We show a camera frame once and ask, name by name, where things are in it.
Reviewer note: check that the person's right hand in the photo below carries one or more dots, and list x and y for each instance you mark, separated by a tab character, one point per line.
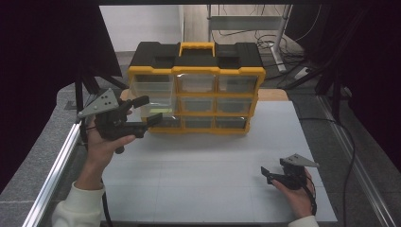
298	200

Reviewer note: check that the single clear plastic drawer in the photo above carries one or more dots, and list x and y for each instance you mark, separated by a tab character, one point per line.
156	91

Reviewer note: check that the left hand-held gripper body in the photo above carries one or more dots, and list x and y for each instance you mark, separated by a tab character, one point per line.
110	124

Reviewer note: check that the wooden board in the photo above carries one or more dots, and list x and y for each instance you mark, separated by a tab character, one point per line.
272	94

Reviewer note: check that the black curtain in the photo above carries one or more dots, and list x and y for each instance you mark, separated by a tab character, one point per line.
372	78
41	78

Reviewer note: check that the black metal stand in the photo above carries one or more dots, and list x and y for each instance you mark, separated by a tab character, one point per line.
336	94
78	91

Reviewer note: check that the grid of clear drawers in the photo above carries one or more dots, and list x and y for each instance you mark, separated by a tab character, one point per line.
196	104

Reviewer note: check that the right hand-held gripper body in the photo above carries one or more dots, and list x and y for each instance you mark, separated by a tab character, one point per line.
293	177

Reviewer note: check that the person's left hand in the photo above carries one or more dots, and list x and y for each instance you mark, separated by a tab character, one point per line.
97	151

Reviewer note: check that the yellow black drawer organizer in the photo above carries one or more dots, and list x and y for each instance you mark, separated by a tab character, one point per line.
196	58

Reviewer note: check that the grey metal desk frame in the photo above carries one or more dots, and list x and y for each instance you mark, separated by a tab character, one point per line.
244	22

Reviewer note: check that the white power strip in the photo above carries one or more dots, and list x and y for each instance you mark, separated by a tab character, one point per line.
303	73

